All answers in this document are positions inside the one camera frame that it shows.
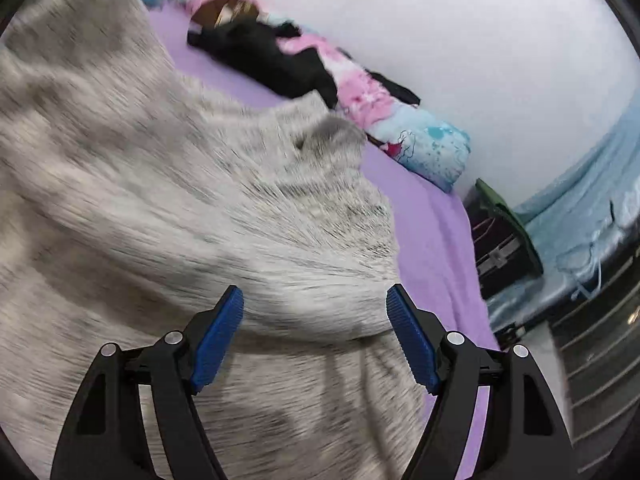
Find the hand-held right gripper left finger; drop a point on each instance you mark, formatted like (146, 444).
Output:
(219, 336)

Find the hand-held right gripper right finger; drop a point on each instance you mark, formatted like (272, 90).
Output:
(412, 336)

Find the grey knit sweater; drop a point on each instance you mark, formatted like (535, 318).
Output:
(150, 185)

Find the black clothes pile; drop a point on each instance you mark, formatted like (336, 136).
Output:
(260, 50)

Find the purple bed sheet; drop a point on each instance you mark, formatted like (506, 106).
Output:
(430, 240)

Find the black case with green cover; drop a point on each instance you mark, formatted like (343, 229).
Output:
(505, 250)

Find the dark slatted rack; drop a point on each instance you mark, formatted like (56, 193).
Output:
(600, 360)

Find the light blue cloth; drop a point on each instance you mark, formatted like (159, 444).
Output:
(575, 220)

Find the dark cloth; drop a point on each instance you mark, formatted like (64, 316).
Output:
(397, 90)

